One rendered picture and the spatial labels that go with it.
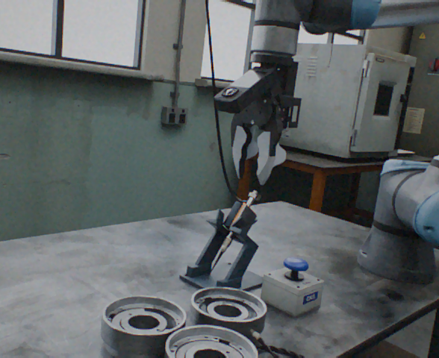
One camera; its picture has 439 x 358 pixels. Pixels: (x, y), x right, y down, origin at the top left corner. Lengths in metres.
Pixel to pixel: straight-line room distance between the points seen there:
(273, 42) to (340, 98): 2.10
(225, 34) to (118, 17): 0.75
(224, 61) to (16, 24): 1.25
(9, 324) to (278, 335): 0.36
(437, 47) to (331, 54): 1.73
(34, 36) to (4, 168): 0.57
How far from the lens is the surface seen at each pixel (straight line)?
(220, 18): 3.01
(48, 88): 2.28
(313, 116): 2.98
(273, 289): 0.81
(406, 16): 1.02
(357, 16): 0.86
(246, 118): 0.84
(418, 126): 4.54
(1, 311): 0.76
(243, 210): 0.85
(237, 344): 0.64
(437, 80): 4.52
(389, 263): 1.05
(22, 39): 2.32
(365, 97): 2.84
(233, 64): 3.10
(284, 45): 0.82
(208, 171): 2.95
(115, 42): 2.55
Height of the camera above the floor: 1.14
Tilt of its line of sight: 10 degrees down
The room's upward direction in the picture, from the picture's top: 7 degrees clockwise
